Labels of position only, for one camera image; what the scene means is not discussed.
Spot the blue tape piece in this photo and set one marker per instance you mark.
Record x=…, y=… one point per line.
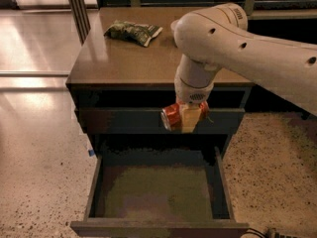
x=91, y=153

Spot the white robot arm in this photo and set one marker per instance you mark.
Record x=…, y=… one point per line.
x=217, y=37

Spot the white ceramic bowl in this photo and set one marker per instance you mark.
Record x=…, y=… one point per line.
x=173, y=25

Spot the green chip bag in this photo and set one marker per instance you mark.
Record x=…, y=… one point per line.
x=141, y=34

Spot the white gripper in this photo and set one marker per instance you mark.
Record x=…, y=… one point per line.
x=190, y=92

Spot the red coke can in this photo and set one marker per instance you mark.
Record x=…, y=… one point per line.
x=171, y=119

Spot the dark wooden drawer cabinet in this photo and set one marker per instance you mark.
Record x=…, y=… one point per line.
x=116, y=74

